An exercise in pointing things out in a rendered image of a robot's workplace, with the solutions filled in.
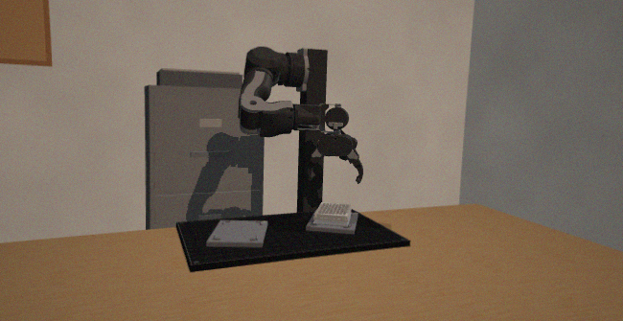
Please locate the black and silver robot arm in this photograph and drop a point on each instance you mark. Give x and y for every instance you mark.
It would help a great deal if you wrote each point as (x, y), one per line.
(258, 117)

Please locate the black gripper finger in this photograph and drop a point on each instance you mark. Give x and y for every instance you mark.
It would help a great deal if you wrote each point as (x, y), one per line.
(315, 157)
(353, 157)

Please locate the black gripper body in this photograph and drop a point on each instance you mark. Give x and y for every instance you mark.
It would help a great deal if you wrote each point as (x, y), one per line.
(337, 144)

